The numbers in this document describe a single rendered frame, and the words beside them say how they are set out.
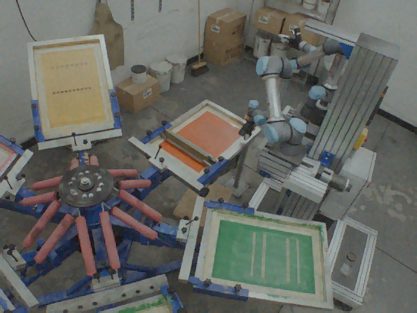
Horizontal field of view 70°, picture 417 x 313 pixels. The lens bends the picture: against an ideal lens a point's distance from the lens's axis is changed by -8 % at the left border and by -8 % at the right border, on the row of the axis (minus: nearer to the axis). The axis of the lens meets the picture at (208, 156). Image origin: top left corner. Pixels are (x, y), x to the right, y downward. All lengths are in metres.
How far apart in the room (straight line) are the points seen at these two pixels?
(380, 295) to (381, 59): 2.24
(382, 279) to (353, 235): 0.52
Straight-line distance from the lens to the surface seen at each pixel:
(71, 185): 1.82
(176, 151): 2.43
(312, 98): 2.48
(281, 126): 1.99
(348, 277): 3.08
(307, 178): 2.18
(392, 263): 3.70
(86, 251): 1.73
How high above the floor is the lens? 2.65
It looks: 44 degrees down
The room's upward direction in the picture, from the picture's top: 9 degrees clockwise
